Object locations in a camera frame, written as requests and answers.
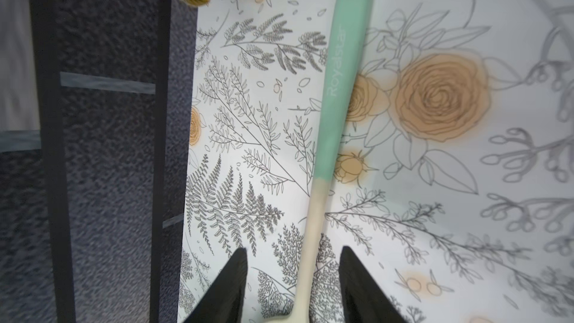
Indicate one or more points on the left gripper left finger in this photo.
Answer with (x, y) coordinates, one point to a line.
(224, 300)

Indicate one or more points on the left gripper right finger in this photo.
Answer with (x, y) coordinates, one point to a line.
(363, 300)

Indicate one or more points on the green handle cream scraper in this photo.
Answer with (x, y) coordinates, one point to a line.
(345, 50)

